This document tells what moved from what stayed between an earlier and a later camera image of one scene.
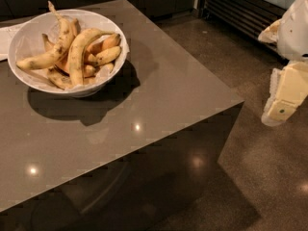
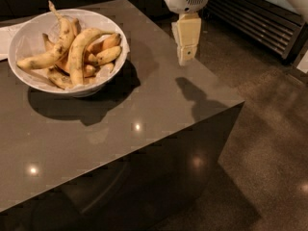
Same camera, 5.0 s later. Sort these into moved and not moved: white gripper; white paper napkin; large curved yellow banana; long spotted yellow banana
Moved: white gripper
Not moved: white paper napkin; long spotted yellow banana; large curved yellow banana
